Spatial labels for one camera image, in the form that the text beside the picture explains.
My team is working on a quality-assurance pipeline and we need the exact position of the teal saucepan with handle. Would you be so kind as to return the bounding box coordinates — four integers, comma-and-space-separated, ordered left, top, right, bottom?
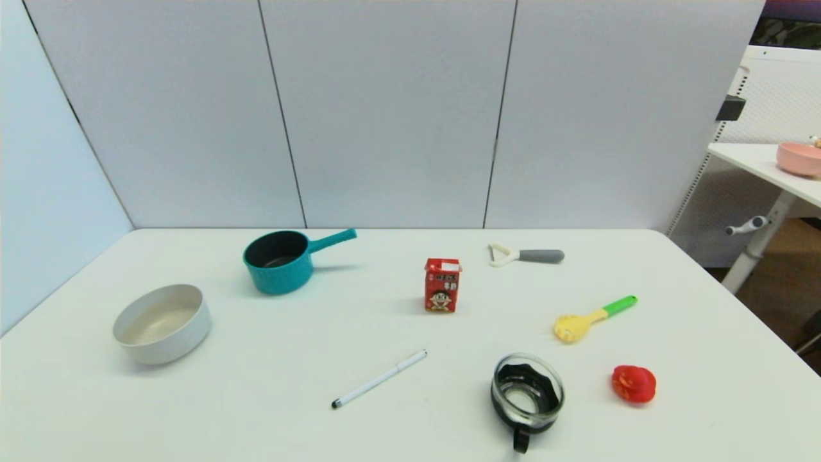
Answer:
242, 228, 358, 296

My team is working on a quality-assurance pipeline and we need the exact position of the beige round bowl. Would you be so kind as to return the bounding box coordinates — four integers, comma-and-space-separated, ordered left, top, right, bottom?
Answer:
113, 284, 212, 366

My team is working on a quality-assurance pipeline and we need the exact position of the pink bowl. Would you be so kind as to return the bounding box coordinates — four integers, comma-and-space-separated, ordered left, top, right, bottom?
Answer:
777, 142, 821, 178

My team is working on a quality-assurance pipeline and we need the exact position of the red milk carton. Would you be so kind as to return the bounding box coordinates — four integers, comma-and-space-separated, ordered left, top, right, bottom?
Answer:
424, 258, 462, 314

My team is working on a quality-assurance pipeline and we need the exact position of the white pen black tip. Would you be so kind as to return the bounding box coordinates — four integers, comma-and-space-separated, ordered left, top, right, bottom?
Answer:
331, 349, 428, 409

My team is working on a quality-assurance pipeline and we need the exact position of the red toy pepper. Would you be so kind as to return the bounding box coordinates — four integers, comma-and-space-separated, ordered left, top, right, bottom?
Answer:
611, 365, 657, 404

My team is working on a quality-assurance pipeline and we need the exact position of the black clip on pegboard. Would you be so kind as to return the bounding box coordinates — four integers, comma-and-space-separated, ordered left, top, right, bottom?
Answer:
716, 95, 747, 123

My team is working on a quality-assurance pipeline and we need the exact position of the white desk top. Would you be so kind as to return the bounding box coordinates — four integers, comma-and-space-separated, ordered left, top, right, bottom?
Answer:
708, 142, 821, 209

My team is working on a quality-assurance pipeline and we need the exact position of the white desk leg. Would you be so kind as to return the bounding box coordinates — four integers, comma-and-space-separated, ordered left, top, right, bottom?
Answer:
722, 191, 798, 295

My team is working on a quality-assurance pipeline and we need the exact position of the white pegboard panel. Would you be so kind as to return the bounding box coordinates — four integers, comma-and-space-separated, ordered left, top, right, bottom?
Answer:
666, 45, 821, 267

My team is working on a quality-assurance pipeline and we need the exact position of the dark monitor screen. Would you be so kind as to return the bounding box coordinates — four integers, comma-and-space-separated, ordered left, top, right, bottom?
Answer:
750, 0, 821, 51

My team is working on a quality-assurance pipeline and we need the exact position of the peeler with grey handle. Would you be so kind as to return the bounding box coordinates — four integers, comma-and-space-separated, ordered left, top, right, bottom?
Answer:
488, 243, 566, 268

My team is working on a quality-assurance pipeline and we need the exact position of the yellow pasta spoon green handle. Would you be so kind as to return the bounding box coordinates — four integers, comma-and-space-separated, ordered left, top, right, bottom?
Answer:
554, 295, 639, 344

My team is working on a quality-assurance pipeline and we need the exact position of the glass coffee pot black handle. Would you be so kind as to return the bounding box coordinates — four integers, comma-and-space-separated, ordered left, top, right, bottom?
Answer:
491, 353, 566, 454

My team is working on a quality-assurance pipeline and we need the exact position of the grey desk crank handle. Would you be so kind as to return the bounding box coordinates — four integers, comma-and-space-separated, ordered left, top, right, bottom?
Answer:
726, 216, 769, 236

